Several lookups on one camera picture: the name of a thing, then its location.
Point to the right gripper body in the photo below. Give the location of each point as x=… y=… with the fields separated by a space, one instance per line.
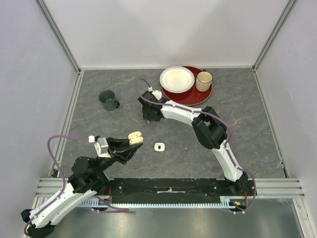
x=146 y=114

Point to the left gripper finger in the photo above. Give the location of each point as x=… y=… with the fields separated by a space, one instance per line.
x=114 y=142
x=124 y=154

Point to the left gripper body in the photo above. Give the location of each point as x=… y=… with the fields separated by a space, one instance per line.
x=109 y=148

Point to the beige small charging case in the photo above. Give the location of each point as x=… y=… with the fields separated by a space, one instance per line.
x=135 y=138

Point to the white charging case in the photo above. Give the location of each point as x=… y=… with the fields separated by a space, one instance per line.
x=159 y=147

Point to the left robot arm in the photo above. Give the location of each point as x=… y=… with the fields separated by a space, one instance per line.
x=88 y=179

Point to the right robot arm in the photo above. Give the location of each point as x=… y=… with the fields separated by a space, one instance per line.
x=210 y=130

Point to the red round tray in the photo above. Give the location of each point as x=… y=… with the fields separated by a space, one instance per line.
x=191 y=97

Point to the dark green mug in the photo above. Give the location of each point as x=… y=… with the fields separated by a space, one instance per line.
x=107 y=100

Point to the cream ceramic cup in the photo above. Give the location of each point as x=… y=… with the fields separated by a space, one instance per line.
x=203 y=81

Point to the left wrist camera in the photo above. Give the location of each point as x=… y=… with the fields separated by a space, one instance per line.
x=101 y=147

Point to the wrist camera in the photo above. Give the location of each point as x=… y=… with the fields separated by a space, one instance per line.
x=101 y=147
x=156 y=93

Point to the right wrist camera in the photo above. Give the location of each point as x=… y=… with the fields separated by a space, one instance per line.
x=156 y=93

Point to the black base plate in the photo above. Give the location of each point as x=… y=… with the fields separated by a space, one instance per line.
x=173 y=190

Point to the grey cable duct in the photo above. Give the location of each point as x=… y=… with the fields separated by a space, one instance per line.
x=224 y=203

